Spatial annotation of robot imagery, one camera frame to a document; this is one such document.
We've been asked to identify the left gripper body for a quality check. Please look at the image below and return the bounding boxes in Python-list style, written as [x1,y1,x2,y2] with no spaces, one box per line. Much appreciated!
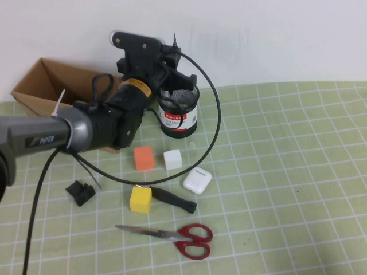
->
[116,45,173,88]

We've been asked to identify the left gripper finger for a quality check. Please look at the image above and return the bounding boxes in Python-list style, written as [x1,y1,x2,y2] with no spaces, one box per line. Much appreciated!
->
[169,73,198,92]
[162,45,182,68]

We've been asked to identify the thin black pen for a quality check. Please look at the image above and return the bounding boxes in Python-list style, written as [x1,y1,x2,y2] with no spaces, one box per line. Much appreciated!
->
[169,33,177,97]

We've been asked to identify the black-handled screwdriver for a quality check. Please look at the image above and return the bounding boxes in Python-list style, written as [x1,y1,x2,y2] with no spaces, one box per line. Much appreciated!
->
[134,184,198,215]

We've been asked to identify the red-handled scissors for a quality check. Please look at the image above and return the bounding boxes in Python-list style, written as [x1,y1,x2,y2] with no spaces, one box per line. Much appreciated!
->
[115,223,214,261]

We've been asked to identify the black mesh pen holder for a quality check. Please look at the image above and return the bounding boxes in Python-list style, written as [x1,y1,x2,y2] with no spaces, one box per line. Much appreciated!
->
[157,85,201,139]

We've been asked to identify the white block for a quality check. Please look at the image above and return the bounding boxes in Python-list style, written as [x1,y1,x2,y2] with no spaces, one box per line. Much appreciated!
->
[163,148,183,170]

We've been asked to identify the orange block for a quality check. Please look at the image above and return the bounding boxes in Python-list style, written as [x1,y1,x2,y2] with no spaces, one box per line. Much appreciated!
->
[134,145,155,172]

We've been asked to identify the white zip tie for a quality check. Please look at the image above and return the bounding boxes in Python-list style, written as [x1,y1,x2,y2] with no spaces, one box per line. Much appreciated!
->
[50,88,73,151]

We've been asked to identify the white earbuds case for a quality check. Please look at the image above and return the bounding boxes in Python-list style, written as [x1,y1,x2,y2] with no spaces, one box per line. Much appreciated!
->
[183,167,212,195]

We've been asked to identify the brown cardboard box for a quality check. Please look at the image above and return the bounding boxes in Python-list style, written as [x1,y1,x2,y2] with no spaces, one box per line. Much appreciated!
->
[10,57,124,154]

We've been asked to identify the black zip tie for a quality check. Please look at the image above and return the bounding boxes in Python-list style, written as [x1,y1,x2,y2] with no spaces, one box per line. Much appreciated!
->
[75,153,103,190]

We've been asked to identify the yellow block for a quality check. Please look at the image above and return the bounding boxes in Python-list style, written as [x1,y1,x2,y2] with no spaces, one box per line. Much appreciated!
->
[129,186,153,214]

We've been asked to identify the green checked tablecloth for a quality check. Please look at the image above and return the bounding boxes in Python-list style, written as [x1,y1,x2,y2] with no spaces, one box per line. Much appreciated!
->
[0,81,367,275]

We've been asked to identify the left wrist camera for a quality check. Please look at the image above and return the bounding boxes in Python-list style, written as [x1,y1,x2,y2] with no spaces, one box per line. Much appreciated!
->
[108,29,165,50]

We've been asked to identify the left camera black cable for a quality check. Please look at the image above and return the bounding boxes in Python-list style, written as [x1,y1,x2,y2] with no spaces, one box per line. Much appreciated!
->
[24,50,222,275]

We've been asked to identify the looped black arm cable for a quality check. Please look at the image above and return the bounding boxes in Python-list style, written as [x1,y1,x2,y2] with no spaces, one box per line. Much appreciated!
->
[91,73,115,108]

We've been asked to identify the black plastic bracket part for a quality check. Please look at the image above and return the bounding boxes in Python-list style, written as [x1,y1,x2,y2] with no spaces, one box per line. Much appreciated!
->
[65,179,97,207]

